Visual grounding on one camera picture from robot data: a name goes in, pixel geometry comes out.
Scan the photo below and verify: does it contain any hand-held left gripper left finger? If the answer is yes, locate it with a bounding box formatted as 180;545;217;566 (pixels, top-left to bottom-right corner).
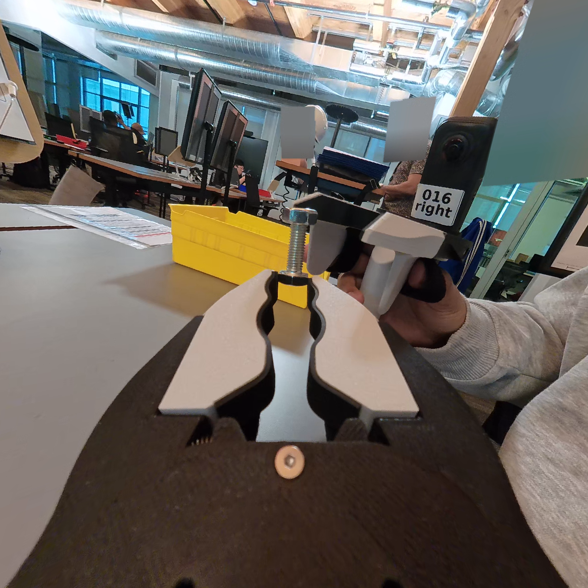
157;269;278;421

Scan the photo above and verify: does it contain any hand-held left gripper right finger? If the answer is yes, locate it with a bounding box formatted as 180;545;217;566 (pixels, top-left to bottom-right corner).
307;275;421;425

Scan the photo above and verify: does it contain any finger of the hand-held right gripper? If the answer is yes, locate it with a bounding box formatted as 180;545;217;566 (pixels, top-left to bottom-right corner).
293;192;383;229
361;213;447;259

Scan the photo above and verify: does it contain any silver hex bolt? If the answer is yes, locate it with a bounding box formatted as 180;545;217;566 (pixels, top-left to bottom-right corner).
282;207;319;274

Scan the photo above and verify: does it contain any yellow plastic bin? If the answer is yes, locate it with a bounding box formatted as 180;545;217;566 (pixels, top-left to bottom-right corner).
169;203;331;308

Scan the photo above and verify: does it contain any person's right forearm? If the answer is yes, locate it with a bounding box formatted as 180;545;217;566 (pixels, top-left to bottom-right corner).
413;266;588;409

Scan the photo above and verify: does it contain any wooden standing desk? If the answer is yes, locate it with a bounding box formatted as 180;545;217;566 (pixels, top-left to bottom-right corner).
276;158;382;217

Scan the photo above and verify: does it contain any grey desk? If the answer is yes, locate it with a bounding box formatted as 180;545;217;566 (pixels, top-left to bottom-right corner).
0;203;391;588

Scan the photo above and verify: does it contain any long wooden office desk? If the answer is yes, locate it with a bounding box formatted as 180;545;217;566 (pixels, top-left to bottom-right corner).
43;138;285;207

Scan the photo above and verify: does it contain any person's right hand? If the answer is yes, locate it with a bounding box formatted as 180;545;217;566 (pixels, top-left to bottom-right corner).
337;261;470;349

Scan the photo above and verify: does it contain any stack of blue folders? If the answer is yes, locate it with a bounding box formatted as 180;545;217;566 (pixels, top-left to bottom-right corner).
317;146;391;180

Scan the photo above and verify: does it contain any white hard hat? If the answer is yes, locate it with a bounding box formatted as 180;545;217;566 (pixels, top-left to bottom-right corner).
305;105;328;143

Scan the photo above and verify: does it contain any black round-top stand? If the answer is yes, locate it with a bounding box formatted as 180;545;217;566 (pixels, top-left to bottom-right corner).
325;103;359;148

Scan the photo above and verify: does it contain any dark desktop monitor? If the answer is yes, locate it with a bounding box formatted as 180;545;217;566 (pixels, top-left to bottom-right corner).
239;137;268;180

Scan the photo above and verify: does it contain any wooden pillar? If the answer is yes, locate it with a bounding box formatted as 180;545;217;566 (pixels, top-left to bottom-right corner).
450;0;526;118

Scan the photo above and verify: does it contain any marker poster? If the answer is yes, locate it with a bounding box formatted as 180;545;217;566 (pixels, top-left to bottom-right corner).
551;202;588;274

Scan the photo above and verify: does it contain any large black monitor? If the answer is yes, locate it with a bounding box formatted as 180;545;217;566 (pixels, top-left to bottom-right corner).
210;100;249;174
180;68;222;164

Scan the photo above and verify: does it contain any laminated paper sheet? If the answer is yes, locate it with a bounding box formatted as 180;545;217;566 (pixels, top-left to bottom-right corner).
21;205;173;250

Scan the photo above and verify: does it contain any small black monitor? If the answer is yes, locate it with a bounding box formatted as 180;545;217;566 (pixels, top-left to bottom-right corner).
155;127;179;157

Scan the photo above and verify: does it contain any grey chair back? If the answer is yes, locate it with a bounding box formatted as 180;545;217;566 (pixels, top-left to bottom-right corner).
48;164;104;206

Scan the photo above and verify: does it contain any wooden instruction board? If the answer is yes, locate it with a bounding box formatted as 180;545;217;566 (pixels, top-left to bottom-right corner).
0;21;45;162

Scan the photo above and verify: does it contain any printed instruction sheet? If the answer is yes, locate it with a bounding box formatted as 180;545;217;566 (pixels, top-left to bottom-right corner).
0;46;37;145

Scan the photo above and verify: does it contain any blue drawstring bag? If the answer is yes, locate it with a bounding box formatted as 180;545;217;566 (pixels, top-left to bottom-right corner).
452;218;490;295

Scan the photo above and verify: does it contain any silver air duct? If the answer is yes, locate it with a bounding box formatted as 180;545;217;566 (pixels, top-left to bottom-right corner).
94;30;405;99

